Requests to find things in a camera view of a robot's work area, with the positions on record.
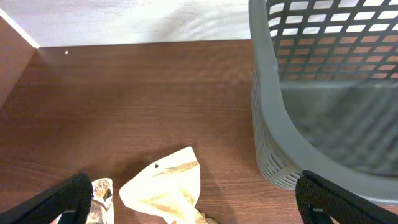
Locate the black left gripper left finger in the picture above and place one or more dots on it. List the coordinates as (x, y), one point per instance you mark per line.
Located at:
(69, 201)

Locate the grey plastic basket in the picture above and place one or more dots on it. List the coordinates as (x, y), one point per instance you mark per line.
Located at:
(324, 93)

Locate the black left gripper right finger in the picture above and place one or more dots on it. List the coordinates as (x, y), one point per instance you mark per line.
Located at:
(322, 201)

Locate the cream brown snack wrapper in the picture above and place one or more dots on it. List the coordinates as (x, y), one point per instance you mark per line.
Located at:
(102, 208)

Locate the cream snack bag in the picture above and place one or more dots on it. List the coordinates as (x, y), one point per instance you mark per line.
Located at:
(168, 188)

